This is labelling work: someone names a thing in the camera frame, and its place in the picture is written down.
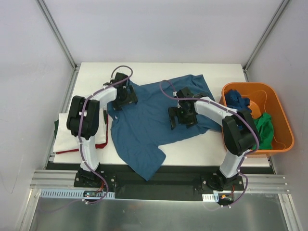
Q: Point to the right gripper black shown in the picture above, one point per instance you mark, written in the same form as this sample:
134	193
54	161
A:
180	118

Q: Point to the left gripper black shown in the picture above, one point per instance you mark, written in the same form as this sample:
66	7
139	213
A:
128	99

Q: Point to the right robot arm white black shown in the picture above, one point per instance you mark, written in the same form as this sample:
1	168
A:
239	131

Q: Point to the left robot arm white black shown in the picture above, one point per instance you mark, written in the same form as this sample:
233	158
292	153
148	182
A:
83	122

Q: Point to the dark blue t shirt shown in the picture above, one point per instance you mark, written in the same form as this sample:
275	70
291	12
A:
236	101

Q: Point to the dark green folded t shirt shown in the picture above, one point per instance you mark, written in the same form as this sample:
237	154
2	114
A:
56	125

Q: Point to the white folded t shirt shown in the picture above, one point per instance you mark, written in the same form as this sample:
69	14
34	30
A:
62	139

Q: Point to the orange plastic basket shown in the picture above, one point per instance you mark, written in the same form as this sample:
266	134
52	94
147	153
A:
263	98

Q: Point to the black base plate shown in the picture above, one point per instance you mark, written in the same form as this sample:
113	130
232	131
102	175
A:
169	183

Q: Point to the right grey cable duct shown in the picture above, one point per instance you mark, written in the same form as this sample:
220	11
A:
210	197

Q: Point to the grey cable duct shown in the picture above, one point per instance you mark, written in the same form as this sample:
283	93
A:
210	197
76	194

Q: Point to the left aluminium frame post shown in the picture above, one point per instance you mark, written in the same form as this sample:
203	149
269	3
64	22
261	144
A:
56	32

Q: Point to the aluminium frame post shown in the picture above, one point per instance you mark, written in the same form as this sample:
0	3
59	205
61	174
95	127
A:
266	33
56	32

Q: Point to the left grey cable duct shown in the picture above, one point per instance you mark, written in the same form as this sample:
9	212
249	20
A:
76	194

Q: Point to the right aluminium frame post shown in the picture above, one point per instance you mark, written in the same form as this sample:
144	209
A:
266	33

